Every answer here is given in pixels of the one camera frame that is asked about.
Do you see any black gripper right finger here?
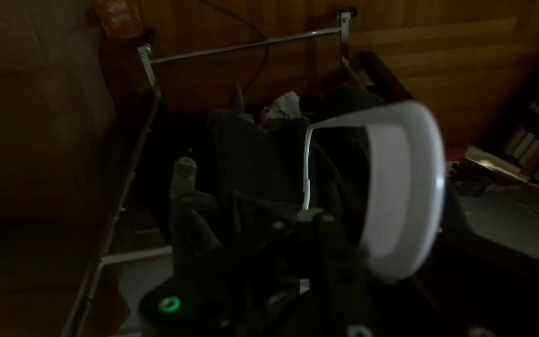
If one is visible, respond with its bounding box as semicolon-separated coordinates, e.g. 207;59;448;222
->
313;211;409;337

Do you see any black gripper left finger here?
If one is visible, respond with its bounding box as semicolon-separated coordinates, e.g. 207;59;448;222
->
139;211;315;337

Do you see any white plastic basket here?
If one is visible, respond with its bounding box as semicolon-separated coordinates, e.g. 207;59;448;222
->
304;99;450;282

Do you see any dark hanging bathrobe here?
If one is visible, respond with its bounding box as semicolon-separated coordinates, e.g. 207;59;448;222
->
207;86;371;250

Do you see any chrome metal clothes rack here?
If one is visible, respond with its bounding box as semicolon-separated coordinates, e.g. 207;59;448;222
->
63;7;360;337

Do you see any white crumpled cloth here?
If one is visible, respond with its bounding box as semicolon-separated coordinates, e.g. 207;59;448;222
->
259;89;304;123

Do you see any orange patterned object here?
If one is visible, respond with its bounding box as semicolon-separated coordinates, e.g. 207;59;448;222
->
91;0;143;41

